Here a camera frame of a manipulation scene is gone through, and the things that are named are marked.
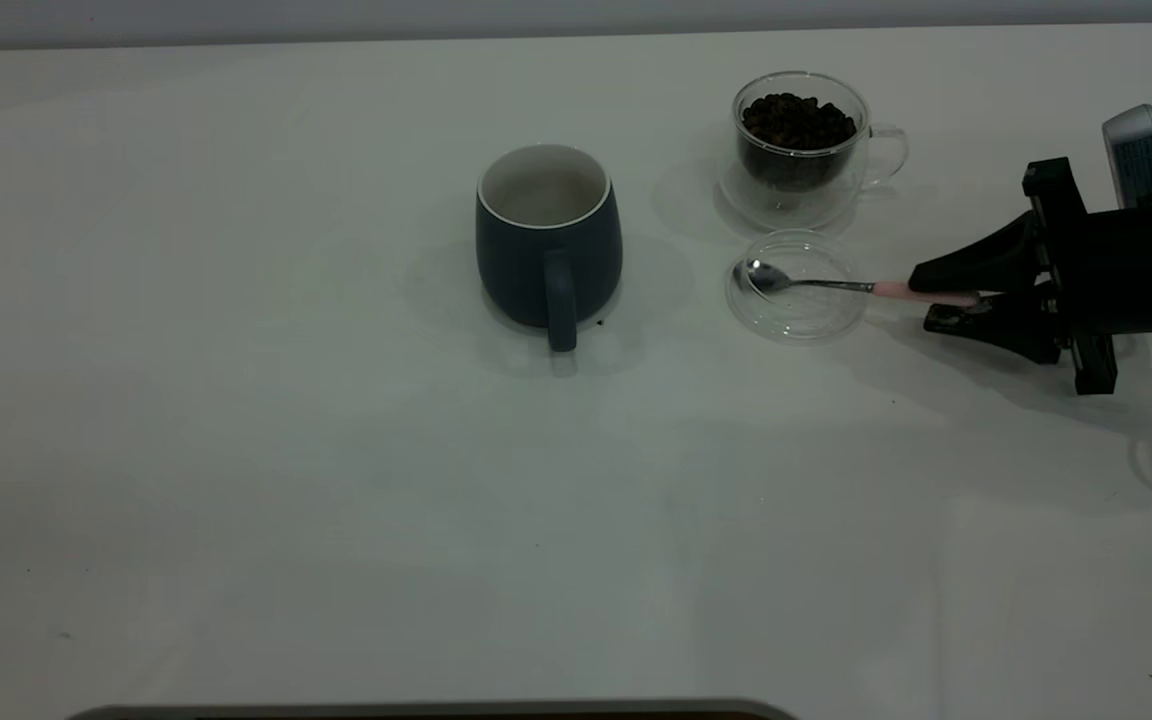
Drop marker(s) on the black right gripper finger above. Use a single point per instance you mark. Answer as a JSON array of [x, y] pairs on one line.
[[1026, 325], [1001, 262]]

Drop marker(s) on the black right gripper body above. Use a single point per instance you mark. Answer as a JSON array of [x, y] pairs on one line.
[[1136, 270]]

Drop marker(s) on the dark grey ceramic mug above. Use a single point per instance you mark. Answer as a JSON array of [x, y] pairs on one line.
[[516, 270]]

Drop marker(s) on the clear round glass lid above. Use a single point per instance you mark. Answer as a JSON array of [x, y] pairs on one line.
[[801, 318]]

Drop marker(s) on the dark coffee beans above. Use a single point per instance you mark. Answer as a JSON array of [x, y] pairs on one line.
[[796, 125]]

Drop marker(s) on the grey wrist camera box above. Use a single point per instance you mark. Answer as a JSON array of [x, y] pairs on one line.
[[1136, 155]]

